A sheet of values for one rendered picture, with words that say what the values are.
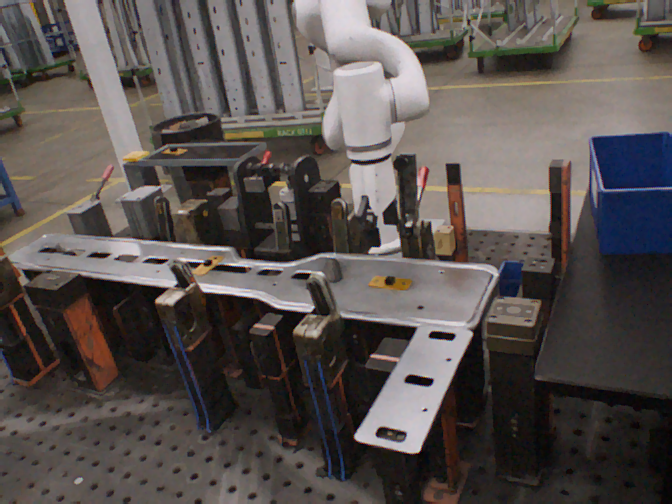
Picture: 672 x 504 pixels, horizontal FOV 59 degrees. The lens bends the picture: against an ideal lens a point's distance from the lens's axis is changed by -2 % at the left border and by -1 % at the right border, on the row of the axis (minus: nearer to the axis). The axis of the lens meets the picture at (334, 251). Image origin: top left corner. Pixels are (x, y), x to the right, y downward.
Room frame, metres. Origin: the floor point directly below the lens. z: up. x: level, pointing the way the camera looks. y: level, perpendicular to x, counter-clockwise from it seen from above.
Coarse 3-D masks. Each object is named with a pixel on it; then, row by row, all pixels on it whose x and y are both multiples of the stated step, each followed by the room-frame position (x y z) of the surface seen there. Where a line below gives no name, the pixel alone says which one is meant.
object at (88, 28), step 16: (64, 0) 4.95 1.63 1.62; (80, 0) 4.89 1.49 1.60; (80, 16) 4.89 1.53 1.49; (96, 16) 4.98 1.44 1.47; (80, 32) 4.92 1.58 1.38; (96, 32) 4.94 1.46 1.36; (80, 48) 4.95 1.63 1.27; (96, 48) 4.89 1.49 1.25; (96, 64) 4.89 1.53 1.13; (112, 64) 4.98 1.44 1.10; (96, 80) 4.92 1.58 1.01; (112, 80) 4.94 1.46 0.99; (96, 96) 4.96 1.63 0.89; (112, 96) 4.90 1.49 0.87; (112, 112) 4.89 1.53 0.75; (128, 112) 4.99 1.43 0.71; (112, 128) 4.92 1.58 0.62; (128, 128) 4.94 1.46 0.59; (128, 144) 4.90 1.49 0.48
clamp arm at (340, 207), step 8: (336, 200) 1.27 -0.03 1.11; (344, 200) 1.27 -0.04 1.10; (336, 208) 1.26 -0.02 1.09; (344, 208) 1.26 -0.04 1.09; (336, 216) 1.26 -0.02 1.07; (344, 216) 1.26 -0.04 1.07; (336, 224) 1.26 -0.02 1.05; (344, 224) 1.25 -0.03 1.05; (336, 232) 1.26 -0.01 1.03; (344, 232) 1.25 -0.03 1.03; (336, 240) 1.26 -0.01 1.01; (344, 240) 1.25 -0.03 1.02; (336, 248) 1.26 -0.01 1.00; (344, 248) 1.25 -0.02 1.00
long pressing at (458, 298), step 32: (32, 256) 1.56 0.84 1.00; (64, 256) 1.52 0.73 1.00; (160, 256) 1.39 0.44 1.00; (192, 256) 1.36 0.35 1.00; (224, 256) 1.32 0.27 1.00; (320, 256) 1.22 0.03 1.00; (352, 256) 1.19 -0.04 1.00; (384, 256) 1.16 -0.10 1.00; (224, 288) 1.16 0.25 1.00; (256, 288) 1.13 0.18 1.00; (288, 288) 1.11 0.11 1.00; (352, 288) 1.06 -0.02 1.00; (384, 288) 1.03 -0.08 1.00; (416, 288) 1.01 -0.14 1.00; (448, 288) 0.99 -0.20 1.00; (480, 288) 0.96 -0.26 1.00; (384, 320) 0.93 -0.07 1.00; (416, 320) 0.91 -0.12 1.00; (448, 320) 0.88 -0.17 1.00; (480, 320) 0.87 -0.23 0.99
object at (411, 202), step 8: (400, 160) 1.15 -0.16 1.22; (408, 160) 1.18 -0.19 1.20; (400, 168) 1.15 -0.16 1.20; (408, 168) 1.18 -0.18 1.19; (416, 168) 1.18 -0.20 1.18; (400, 176) 1.18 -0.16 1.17; (408, 176) 1.18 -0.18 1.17; (416, 176) 1.17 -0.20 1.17; (400, 184) 1.17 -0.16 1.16; (408, 184) 1.17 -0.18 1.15; (416, 184) 1.17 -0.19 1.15; (400, 192) 1.17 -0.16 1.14; (408, 192) 1.17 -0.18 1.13; (416, 192) 1.17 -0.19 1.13; (400, 200) 1.17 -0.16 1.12; (408, 200) 1.17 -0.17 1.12; (416, 200) 1.16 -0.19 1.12; (400, 208) 1.17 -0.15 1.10; (408, 208) 1.17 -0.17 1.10; (416, 208) 1.16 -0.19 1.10; (416, 216) 1.15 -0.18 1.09; (416, 224) 1.15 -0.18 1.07; (416, 232) 1.15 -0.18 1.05
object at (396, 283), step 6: (378, 276) 1.08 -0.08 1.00; (384, 276) 1.07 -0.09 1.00; (372, 282) 1.06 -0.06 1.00; (378, 282) 1.05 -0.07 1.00; (384, 282) 1.05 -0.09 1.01; (390, 282) 1.04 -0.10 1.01; (396, 282) 1.04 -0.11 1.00; (402, 282) 1.04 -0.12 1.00; (408, 282) 1.03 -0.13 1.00; (390, 288) 1.03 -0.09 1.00; (396, 288) 1.02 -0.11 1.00; (402, 288) 1.01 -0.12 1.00
